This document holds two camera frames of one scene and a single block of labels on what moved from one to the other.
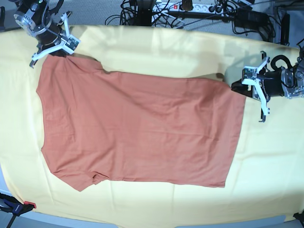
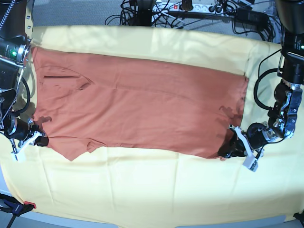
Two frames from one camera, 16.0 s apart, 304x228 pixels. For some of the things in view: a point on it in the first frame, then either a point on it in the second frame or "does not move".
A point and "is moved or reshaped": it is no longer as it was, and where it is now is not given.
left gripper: x=46 y=40 -> x=22 y=134
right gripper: x=272 y=81 -> x=249 y=143
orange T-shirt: x=121 y=127 is moved or reshaped
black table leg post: x=144 y=11 does not move
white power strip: x=198 y=7 does not move
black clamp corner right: x=300 y=217 does not move
